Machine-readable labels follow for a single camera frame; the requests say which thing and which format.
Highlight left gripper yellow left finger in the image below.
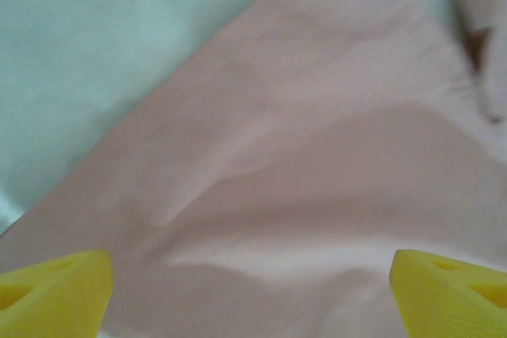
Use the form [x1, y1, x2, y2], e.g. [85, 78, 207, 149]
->
[0, 249, 116, 338]

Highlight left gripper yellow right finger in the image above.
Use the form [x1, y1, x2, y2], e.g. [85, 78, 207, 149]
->
[390, 249, 507, 338]

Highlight pink shorts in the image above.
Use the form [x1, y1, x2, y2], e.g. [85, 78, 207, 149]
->
[0, 0, 507, 338]

